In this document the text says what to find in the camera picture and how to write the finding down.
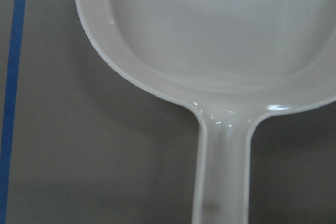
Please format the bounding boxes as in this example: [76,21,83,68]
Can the beige plastic dustpan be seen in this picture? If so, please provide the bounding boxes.
[75,0,335,223]

